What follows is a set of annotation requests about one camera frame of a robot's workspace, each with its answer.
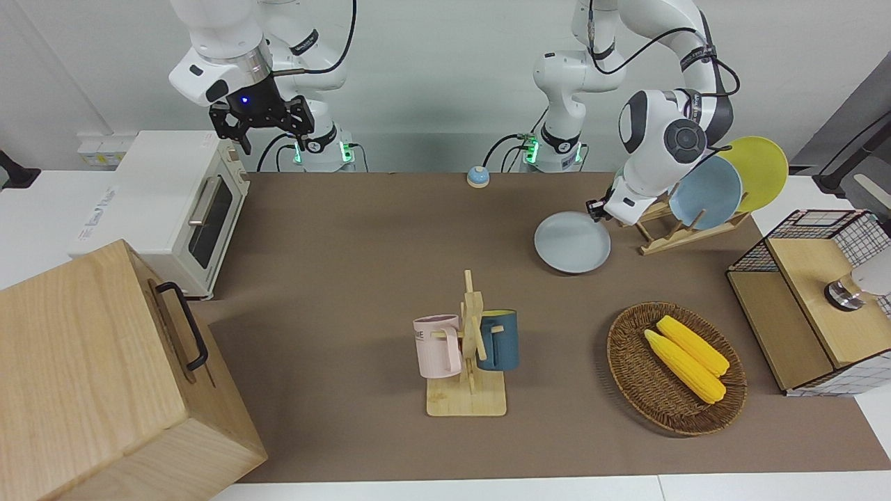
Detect black right base cable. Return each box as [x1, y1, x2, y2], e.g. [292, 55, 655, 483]
[256, 132, 301, 173]

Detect gray plate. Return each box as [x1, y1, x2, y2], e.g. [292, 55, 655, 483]
[534, 211, 612, 275]

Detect yellow plate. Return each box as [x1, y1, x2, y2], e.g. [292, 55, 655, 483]
[717, 136, 789, 214]

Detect wooden cabinet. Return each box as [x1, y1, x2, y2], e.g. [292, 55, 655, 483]
[0, 239, 269, 501]

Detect black cabinet handle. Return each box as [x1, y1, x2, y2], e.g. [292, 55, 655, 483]
[155, 281, 210, 372]

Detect black base cable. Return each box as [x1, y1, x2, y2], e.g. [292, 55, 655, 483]
[256, 132, 301, 173]
[482, 104, 547, 173]

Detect wooden mug tree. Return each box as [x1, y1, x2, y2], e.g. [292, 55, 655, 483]
[426, 270, 507, 418]

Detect low wooden plate rack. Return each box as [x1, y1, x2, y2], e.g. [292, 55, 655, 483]
[637, 195, 751, 256]

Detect white silver cylindrical device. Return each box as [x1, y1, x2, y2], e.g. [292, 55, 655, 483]
[825, 250, 891, 312]

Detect black left base cable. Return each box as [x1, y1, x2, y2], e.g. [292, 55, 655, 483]
[482, 104, 547, 173]

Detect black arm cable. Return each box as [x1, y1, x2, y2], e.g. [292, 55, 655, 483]
[588, 0, 740, 98]
[271, 0, 358, 76]

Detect black metal stand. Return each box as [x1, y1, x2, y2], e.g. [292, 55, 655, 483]
[811, 104, 891, 202]

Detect white toaster oven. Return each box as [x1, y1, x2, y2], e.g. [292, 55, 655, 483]
[68, 130, 250, 301]

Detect yellow corn cob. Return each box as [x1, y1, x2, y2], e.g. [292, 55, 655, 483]
[656, 315, 731, 378]
[644, 329, 727, 404]

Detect light blue plate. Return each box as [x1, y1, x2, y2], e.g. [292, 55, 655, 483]
[668, 154, 744, 232]

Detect pink mug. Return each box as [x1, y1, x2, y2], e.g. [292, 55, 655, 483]
[413, 315, 464, 379]

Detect dark blue mug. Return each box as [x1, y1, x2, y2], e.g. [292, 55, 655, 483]
[477, 310, 519, 372]

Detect black clamp object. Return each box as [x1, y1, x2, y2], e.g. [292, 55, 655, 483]
[0, 150, 40, 190]

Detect round wicker basket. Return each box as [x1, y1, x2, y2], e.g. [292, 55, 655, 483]
[607, 301, 748, 437]

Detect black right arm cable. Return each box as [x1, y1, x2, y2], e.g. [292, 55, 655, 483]
[271, 0, 358, 76]

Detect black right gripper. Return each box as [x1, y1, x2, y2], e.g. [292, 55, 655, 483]
[209, 73, 315, 156]

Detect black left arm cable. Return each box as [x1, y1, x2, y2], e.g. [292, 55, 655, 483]
[588, 0, 740, 98]

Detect wire and wood shelf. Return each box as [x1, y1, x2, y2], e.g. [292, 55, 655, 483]
[726, 209, 891, 397]

